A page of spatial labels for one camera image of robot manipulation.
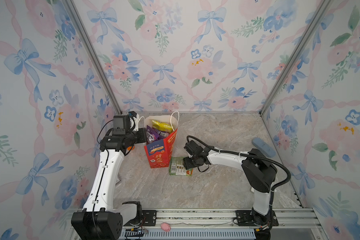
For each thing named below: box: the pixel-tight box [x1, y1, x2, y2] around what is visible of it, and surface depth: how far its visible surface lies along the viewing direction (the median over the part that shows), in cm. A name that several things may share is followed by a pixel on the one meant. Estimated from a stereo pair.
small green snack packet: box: [169, 156, 193, 177], surface depth 92 cm
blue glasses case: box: [252, 137, 276, 158], surface depth 100 cm
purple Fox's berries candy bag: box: [146, 125, 170, 145], surface depth 81 cm
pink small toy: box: [160, 222, 171, 232], surface depth 72 cm
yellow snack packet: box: [151, 120, 173, 133], surface depth 83 cm
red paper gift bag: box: [144, 110, 180, 169], surface depth 82 cm
